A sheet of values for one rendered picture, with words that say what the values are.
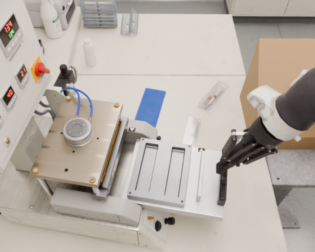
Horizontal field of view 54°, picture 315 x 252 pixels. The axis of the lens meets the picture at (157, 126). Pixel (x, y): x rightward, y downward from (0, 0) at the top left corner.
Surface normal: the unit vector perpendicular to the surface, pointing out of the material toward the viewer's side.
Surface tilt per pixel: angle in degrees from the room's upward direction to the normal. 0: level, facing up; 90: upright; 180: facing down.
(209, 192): 0
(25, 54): 90
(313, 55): 40
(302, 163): 0
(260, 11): 90
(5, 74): 90
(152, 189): 0
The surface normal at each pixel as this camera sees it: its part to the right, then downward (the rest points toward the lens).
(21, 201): 0.00, -0.59
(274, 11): 0.00, 0.81
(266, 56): 0.01, 0.07
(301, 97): -0.81, 0.19
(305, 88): -0.89, -0.08
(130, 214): 0.65, -0.36
